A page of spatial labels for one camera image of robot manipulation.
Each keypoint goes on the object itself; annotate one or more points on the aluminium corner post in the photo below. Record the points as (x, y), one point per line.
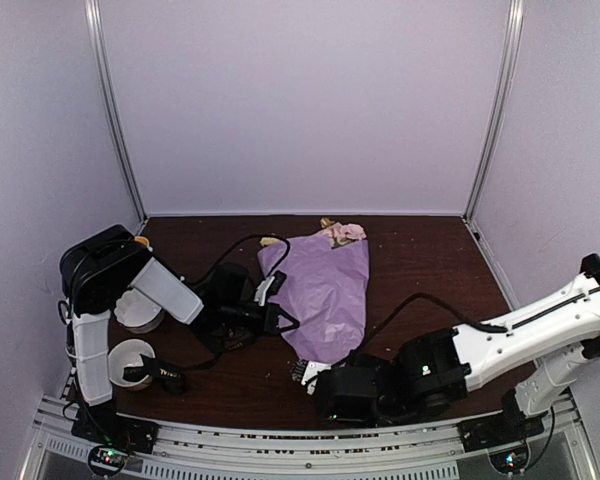
(507, 69)
(113, 118)

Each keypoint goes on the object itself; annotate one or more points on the right aluminium corner post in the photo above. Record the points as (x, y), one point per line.
(507, 69)

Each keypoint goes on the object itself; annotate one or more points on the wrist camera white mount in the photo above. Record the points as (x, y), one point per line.
(305, 373)
(270, 286)

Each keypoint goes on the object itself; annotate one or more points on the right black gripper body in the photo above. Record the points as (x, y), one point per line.
(368, 423)

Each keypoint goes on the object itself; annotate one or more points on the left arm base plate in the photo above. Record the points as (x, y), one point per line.
(126, 434)

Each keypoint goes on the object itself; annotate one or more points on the purple pink wrapping paper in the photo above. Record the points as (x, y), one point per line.
(325, 291)

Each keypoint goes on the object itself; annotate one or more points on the white round bowl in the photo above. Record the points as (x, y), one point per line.
(126, 367)

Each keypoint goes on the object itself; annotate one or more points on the aluminium front rail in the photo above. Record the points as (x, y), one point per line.
(421, 451)

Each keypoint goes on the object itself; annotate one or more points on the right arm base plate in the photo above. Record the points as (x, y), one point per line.
(496, 430)

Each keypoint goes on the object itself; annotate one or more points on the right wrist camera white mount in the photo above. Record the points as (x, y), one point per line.
(305, 373)

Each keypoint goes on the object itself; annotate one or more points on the white scalloped bowl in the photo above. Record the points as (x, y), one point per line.
(137, 313)

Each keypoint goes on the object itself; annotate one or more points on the patterned white mug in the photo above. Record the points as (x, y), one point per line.
(143, 241)

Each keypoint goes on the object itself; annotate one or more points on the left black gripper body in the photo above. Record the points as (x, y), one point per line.
(234, 317)

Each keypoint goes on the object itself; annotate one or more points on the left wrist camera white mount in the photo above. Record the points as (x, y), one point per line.
(270, 286)

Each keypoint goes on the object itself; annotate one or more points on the left aluminium corner post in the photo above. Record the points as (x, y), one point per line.
(113, 118)

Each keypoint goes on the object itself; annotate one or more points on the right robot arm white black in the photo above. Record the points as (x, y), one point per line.
(431, 372)

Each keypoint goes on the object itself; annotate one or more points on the black printed ribbon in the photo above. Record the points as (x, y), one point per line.
(171, 377)

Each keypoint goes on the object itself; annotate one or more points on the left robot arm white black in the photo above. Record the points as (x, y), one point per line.
(98, 271)

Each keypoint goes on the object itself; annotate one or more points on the pink rose flower stem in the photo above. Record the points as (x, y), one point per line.
(341, 234)

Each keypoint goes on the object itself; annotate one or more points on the cream rose flower stem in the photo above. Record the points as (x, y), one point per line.
(268, 241)

